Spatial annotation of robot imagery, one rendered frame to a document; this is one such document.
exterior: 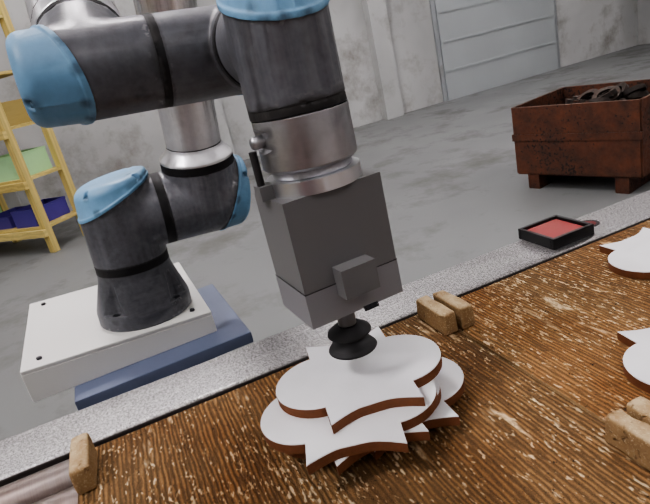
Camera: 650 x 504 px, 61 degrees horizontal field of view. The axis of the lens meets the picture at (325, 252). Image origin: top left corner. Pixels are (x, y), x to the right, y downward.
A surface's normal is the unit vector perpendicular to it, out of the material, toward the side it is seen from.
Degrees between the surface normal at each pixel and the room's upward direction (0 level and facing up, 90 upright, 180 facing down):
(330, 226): 90
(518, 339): 0
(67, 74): 93
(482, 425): 0
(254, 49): 90
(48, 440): 0
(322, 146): 90
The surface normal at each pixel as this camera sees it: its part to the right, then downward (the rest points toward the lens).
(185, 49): 0.37, 0.11
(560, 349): -0.22, -0.91
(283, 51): 0.03, 0.34
